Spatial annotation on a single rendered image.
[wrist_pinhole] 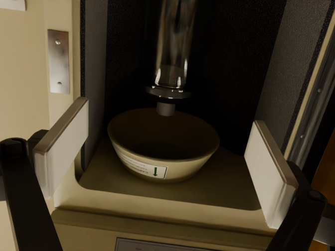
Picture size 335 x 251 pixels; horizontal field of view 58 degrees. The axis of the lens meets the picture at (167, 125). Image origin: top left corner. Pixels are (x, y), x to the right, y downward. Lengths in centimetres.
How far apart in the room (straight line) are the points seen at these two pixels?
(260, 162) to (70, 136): 11
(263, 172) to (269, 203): 2
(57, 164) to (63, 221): 28
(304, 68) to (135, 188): 26
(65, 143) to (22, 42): 70
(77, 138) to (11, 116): 77
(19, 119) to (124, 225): 59
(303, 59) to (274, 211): 24
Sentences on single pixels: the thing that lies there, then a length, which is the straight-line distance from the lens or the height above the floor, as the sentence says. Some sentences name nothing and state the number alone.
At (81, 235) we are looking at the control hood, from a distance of 44.
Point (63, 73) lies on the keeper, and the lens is 36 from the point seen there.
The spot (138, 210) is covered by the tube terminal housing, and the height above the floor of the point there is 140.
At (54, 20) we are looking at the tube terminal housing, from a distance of 35.
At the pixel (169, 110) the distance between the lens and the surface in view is 45.
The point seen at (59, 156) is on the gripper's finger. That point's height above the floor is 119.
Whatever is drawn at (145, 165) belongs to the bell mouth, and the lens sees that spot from 42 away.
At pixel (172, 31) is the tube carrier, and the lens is 38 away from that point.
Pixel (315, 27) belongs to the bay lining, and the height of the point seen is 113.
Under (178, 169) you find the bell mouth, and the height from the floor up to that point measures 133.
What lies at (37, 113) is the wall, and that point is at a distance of 92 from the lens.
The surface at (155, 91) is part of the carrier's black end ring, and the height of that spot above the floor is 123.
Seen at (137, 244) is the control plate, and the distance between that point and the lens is 43.
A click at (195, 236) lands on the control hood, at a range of 44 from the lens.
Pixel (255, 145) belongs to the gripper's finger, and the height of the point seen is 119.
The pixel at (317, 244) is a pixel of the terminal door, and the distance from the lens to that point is 38.
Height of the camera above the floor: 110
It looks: 26 degrees up
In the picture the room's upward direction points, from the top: 172 degrees counter-clockwise
